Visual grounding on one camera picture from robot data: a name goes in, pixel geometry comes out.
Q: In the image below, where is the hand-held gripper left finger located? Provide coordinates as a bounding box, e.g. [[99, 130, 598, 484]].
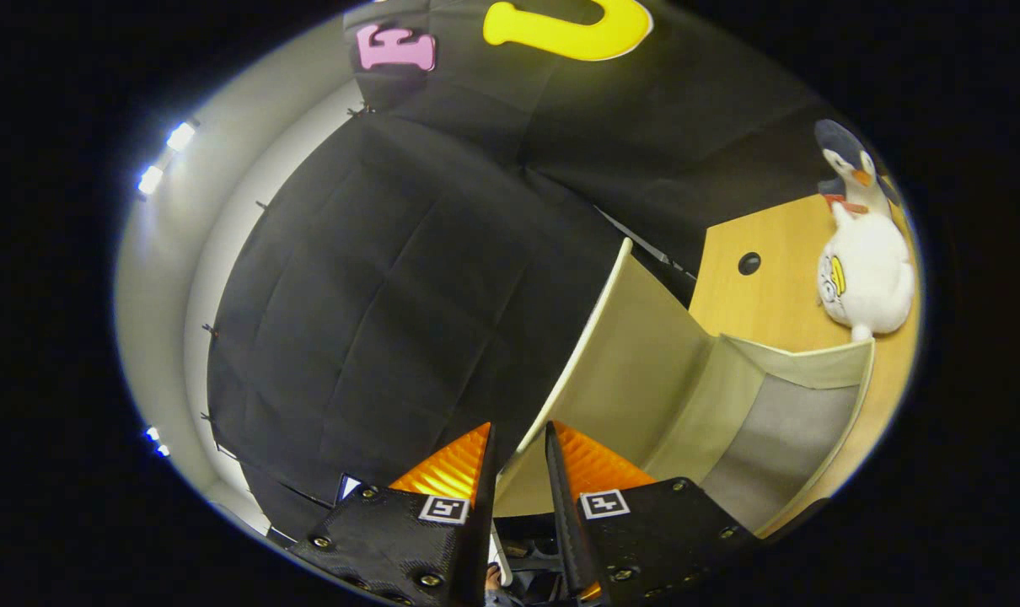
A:
[[287, 422, 501, 607]]

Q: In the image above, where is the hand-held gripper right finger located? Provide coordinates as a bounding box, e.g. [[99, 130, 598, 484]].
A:
[[544, 420, 764, 607]]

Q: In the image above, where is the beige fabric storage box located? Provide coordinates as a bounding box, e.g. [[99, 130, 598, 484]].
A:
[[493, 238, 876, 540]]

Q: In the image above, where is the white plush toy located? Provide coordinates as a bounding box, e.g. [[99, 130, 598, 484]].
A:
[[816, 202, 917, 342]]

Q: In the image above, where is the penguin plush toy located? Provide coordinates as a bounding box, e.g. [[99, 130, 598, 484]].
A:
[[813, 118, 899, 216]]

